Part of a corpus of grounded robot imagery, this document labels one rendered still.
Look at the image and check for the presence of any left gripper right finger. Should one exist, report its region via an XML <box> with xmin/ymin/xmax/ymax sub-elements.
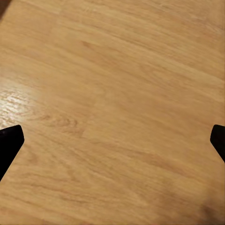
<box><xmin>210</xmin><ymin>124</ymin><xmax>225</xmax><ymax>162</ymax></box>

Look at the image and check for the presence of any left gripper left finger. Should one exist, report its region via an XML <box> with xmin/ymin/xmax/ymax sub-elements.
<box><xmin>0</xmin><ymin>124</ymin><xmax>24</xmax><ymax>181</ymax></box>

